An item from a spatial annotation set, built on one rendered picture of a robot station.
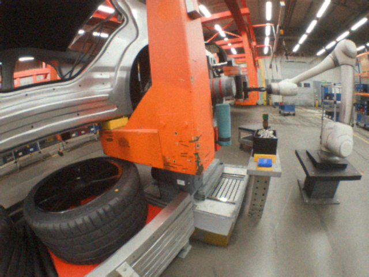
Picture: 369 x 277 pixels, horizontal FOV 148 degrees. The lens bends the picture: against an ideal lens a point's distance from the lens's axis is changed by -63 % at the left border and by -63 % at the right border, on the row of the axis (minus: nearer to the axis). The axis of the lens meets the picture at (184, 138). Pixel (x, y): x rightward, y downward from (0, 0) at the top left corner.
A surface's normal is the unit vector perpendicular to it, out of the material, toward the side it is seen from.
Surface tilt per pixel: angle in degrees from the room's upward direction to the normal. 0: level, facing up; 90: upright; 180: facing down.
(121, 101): 90
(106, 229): 90
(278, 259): 0
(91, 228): 90
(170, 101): 90
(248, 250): 0
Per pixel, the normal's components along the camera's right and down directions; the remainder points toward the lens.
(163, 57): -0.50, 0.28
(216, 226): -0.11, -0.96
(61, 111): 0.86, 0.04
